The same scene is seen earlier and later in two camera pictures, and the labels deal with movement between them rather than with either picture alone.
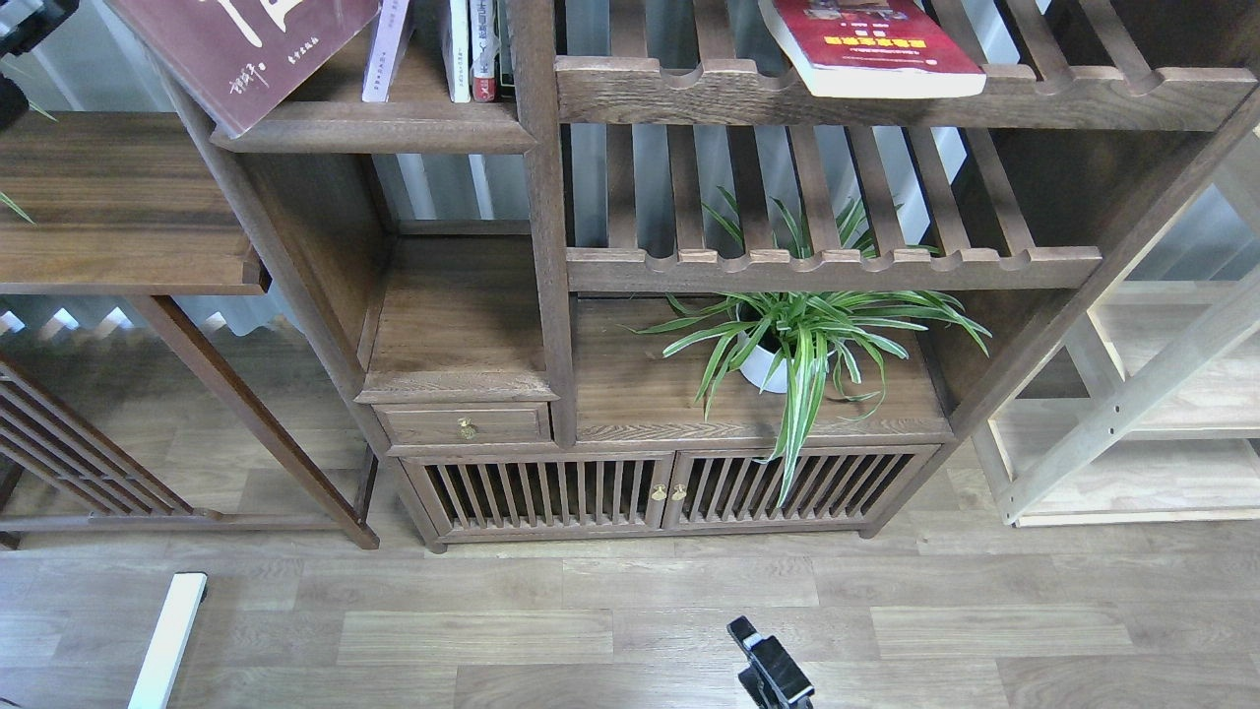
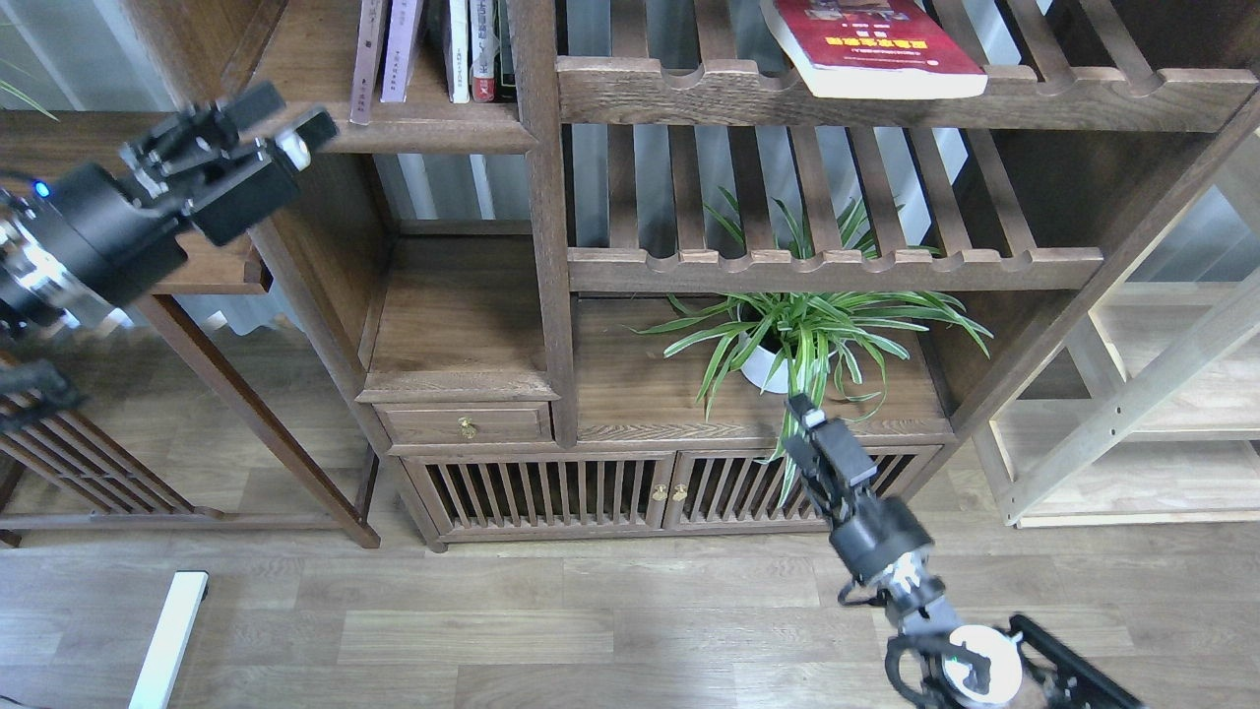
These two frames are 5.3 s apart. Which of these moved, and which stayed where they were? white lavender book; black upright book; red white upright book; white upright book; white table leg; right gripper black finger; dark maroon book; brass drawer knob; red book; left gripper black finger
Moved: dark maroon book; right gripper black finger; left gripper black finger; white lavender book
Stayed: black upright book; red white upright book; white upright book; brass drawer knob; red book; white table leg
